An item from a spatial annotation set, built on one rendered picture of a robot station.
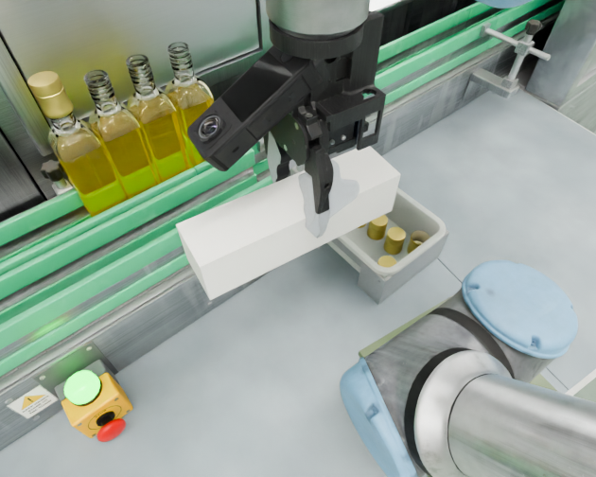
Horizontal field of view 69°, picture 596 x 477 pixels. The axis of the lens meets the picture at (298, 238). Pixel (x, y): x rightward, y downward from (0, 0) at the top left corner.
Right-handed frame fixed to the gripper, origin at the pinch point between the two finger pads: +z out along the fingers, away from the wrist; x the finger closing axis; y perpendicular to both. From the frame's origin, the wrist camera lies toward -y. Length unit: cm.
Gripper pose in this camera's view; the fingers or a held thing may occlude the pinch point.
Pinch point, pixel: (294, 210)
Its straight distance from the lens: 47.3
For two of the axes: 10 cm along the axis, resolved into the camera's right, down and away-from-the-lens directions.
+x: -5.2, -6.7, 5.3
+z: 0.0, 6.2, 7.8
